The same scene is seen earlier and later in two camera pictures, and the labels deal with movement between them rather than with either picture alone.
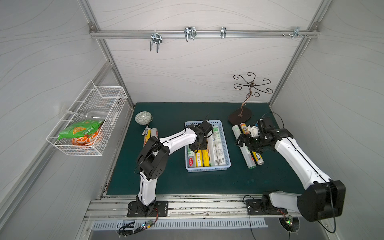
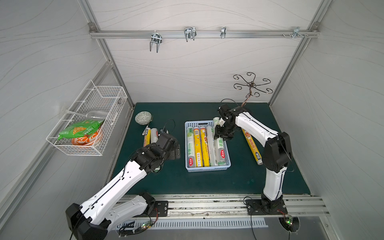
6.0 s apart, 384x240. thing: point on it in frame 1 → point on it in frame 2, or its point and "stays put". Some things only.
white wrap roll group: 213,154 stays put
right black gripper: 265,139 → 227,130
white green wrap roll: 191,157 stays put
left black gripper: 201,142 → 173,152
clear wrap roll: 247,155 → 220,145
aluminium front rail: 115,207 stays put
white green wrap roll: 154,132 stays put
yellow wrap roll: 206,161 stays put
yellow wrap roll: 147,133 stays put
